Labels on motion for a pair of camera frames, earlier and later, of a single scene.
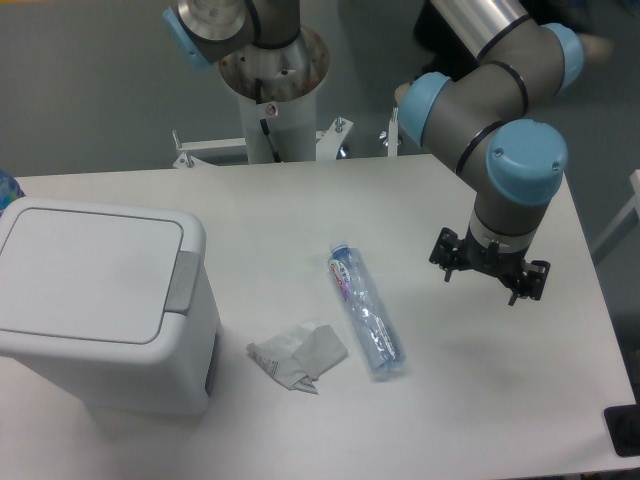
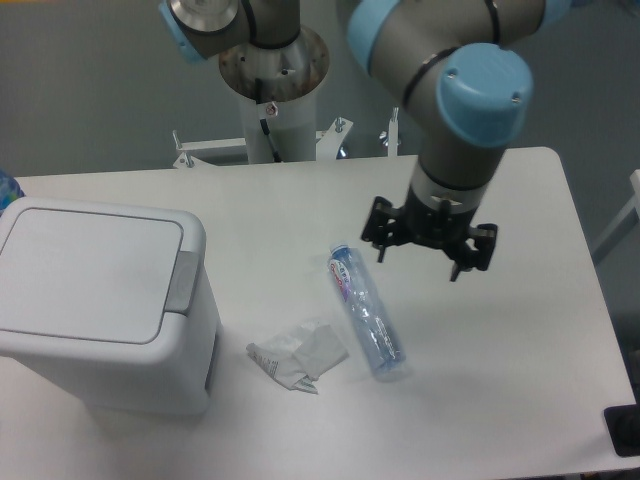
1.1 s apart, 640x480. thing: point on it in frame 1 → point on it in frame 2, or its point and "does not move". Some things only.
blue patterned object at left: [10, 190] does not move
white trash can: [115, 304] does not move
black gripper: [449, 250] → [442, 230]
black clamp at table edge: [622, 424] does not move
